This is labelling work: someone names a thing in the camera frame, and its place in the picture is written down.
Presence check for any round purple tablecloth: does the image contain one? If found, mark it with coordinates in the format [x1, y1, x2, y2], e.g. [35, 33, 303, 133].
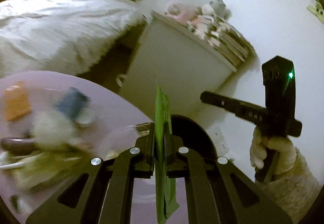
[0, 70, 190, 224]

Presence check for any orange packet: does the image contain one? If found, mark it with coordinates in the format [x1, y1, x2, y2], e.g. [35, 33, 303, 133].
[3, 82, 32, 122]

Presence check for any green paper packet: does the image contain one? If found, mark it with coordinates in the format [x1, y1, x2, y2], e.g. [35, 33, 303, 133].
[155, 84, 180, 223]

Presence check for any pile of plush toys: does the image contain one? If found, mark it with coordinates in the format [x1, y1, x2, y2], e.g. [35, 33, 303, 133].
[164, 0, 255, 67]

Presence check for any black trash bin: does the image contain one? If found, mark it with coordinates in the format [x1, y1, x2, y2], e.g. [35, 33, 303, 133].
[171, 114, 217, 162]

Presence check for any bed with white duvet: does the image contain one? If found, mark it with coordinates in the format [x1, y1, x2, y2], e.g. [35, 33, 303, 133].
[1, 0, 146, 77]

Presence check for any white cabinet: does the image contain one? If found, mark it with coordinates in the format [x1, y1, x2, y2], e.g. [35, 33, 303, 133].
[119, 11, 237, 119]

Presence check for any blue wrapper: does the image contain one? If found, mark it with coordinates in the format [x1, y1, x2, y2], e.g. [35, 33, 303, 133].
[55, 87, 90, 120]

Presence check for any white plastic cup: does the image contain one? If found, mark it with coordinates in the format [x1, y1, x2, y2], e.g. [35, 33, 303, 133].
[75, 107, 96, 128]

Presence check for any white gloved right hand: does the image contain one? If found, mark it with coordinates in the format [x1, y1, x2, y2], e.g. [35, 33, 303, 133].
[250, 126, 297, 175]

